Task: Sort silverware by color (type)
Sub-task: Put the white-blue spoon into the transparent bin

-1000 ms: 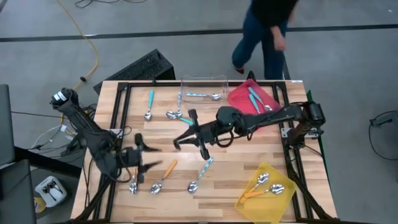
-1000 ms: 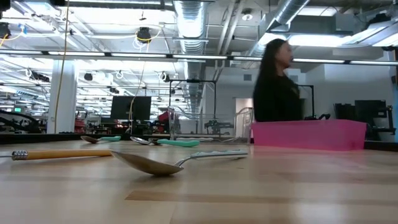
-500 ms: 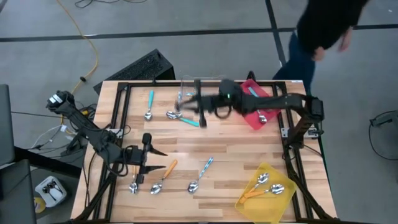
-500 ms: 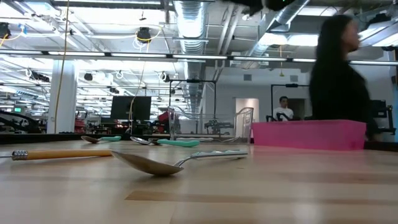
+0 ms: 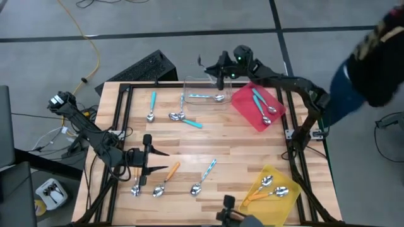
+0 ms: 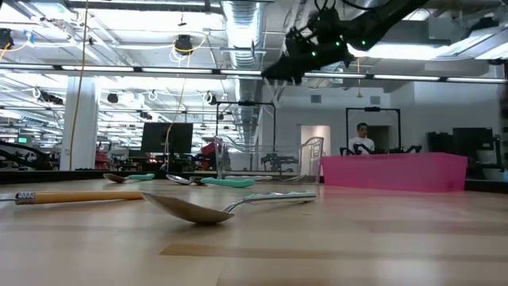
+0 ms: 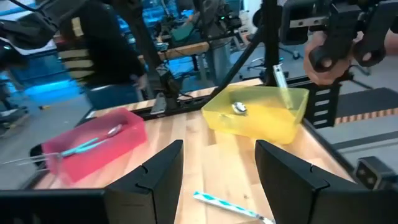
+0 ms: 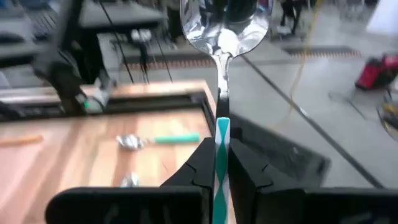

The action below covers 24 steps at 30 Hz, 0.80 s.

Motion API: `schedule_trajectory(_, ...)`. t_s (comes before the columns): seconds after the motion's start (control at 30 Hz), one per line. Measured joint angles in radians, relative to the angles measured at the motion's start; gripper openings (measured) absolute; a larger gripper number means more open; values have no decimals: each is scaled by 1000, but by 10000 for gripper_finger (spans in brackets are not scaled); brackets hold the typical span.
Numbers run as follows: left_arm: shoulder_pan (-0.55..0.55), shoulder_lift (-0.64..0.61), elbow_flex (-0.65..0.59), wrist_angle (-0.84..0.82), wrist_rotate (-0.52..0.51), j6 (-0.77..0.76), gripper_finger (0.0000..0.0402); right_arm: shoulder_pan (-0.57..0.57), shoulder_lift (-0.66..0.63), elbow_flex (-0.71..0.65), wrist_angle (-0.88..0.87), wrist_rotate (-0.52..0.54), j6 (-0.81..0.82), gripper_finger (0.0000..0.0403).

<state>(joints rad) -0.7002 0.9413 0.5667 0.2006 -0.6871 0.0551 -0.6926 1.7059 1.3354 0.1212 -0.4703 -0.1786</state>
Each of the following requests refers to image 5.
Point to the dark grey monitor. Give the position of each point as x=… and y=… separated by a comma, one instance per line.
x=6, y=126

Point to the white open box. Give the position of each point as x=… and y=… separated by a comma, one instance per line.
x=60, y=197

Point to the yellow tape roll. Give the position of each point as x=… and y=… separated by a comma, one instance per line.
x=39, y=212

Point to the person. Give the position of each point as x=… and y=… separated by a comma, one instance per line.
x=378, y=63

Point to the black table frame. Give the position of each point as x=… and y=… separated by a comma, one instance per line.
x=158, y=85

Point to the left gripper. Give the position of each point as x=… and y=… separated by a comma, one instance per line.
x=147, y=157

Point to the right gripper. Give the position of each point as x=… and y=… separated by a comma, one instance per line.
x=224, y=67

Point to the clear plastic bin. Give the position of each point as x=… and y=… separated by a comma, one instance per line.
x=221, y=85

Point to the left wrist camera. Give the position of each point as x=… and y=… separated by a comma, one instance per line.
x=137, y=157

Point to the person's hand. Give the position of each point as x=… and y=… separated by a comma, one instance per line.
x=249, y=220

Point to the yellow plastic bin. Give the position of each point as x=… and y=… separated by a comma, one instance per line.
x=277, y=211

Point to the black floor beam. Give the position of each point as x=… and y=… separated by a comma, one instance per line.
x=47, y=164

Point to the black handheld device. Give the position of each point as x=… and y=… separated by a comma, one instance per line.
x=229, y=201

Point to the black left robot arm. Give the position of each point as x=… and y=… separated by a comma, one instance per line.
x=91, y=135

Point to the pink-red plastic bin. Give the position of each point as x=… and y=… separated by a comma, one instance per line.
x=243, y=107

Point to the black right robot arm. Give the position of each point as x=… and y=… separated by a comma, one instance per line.
x=284, y=80

